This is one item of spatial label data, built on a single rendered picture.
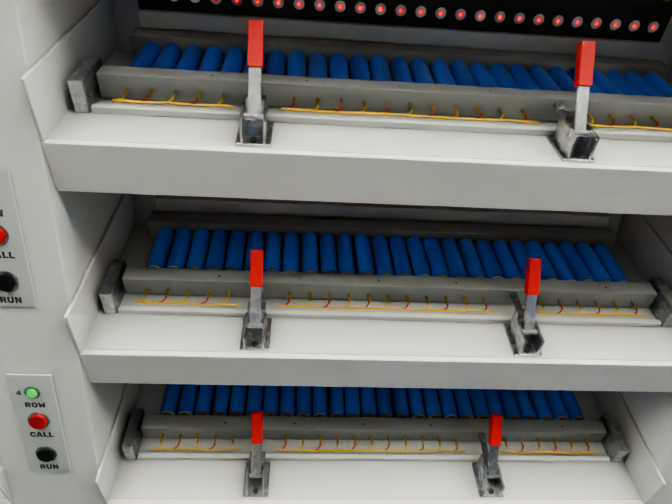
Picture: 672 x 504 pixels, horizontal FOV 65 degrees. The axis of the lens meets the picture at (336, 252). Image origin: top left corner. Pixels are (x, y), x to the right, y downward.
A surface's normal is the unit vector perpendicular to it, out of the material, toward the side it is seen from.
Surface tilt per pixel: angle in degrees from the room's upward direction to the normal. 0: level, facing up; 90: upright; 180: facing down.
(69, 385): 90
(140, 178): 106
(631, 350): 16
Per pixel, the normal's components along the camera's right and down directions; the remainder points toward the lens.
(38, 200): 0.05, 0.43
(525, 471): 0.07, -0.75
